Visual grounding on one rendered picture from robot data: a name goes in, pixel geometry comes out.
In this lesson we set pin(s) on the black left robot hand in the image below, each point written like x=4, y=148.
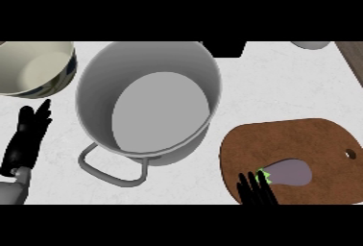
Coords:
x=20, y=144

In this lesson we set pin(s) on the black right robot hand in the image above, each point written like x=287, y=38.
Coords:
x=255, y=190

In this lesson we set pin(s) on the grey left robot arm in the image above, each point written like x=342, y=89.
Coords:
x=11, y=189

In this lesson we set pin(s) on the purple eggplant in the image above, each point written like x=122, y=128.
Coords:
x=290, y=173

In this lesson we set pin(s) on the brown wooden cutting board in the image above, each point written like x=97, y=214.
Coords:
x=302, y=144

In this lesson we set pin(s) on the grey metal pot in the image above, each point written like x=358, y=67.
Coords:
x=146, y=109

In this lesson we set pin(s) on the cream bowl with dark pattern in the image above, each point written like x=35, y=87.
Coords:
x=32, y=68

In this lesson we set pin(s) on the black block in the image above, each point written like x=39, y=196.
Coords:
x=225, y=48

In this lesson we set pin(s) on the dark brown wooden panel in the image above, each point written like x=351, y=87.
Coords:
x=352, y=56

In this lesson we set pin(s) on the white round object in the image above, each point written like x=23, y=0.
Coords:
x=309, y=44

